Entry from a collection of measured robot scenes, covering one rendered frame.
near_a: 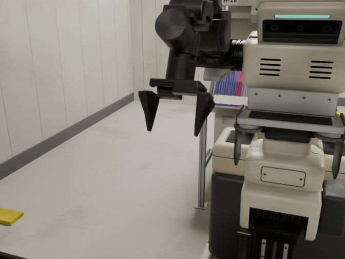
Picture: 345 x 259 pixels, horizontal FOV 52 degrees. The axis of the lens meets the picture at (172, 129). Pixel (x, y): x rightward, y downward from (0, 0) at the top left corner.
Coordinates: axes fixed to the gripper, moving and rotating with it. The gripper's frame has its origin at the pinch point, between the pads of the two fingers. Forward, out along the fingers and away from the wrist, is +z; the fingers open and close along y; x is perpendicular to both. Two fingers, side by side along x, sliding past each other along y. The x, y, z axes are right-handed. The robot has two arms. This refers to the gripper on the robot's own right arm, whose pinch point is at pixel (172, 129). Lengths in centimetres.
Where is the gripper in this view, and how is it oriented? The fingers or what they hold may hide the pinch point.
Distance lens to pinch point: 68.5
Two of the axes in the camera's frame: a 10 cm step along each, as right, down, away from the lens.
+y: 9.4, 1.0, -3.4
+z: -1.4, 9.8, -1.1
